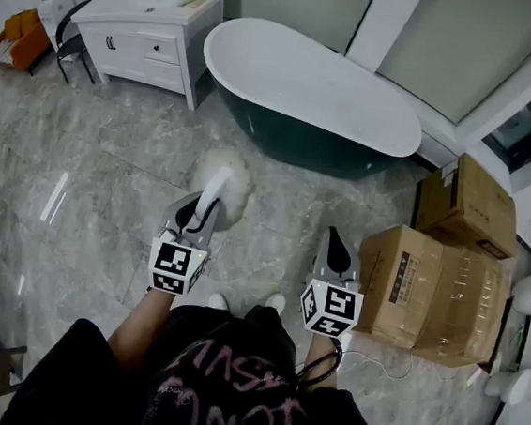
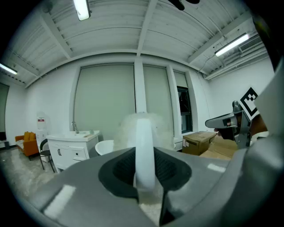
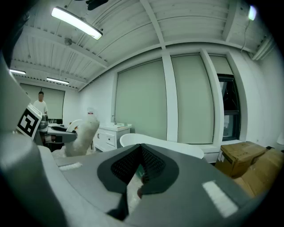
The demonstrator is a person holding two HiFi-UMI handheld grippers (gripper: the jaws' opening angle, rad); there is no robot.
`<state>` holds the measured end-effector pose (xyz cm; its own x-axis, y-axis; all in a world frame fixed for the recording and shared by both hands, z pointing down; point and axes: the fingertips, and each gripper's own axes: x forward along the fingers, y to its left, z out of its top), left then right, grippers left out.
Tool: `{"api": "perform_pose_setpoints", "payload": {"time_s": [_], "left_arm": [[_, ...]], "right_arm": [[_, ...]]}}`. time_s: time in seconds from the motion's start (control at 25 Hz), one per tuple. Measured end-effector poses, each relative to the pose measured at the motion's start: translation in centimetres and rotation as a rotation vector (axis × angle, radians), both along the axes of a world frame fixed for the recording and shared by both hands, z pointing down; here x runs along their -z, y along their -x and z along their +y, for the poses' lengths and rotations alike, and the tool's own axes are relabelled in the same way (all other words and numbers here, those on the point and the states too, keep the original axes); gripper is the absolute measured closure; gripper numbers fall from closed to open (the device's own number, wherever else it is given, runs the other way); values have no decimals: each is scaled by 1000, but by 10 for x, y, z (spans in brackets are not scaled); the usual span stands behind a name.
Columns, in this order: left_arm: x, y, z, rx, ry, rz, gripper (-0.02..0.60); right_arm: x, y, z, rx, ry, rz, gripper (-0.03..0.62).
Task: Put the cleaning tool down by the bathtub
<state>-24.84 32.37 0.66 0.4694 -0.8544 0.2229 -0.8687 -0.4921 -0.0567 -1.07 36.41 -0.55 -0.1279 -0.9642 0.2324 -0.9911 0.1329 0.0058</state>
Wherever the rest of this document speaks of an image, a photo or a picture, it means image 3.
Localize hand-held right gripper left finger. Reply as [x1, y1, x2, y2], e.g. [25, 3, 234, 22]
[37, 143, 142, 227]

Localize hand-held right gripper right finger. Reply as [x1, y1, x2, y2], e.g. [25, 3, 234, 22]
[124, 143, 264, 227]

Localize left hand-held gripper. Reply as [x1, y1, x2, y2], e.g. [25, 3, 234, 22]
[16, 103, 78, 144]

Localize white fluffy duster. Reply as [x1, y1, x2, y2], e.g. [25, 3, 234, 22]
[64, 115, 100, 157]

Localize white bathtub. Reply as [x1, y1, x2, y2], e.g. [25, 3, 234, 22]
[119, 133, 205, 160]

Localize pale green roller blind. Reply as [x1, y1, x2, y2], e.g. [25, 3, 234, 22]
[115, 59, 167, 142]
[170, 54, 215, 145]
[20, 83, 66, 120]

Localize white vanity cabinet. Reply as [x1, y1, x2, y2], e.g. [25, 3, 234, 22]
[93, 123, 133, 153]

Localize plain brown cardboard box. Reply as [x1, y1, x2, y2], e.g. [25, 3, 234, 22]
[214, 141, 267, 179]

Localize taped cardboard box with label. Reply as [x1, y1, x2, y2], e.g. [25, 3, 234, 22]
[233, 148, 284, 198]

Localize dark framed window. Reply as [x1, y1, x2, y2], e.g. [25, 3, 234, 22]
[217, 74, 241, 142]

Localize short pale roller blind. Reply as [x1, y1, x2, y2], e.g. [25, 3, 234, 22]
[209, 55, 234, 76]

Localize white ceiling pipes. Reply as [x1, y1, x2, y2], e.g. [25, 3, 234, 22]
[251, 35, 276, 61]

